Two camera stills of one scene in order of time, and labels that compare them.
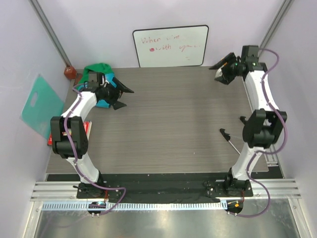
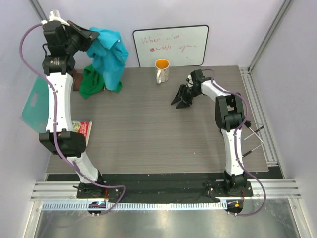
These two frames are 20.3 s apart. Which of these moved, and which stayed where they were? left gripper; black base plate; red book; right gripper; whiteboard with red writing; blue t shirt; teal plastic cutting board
Moved: blue t shirt; left gripper; right gripper
Stayed: whiteboard with red writing; teal plastic cutting board; black base plate; red book
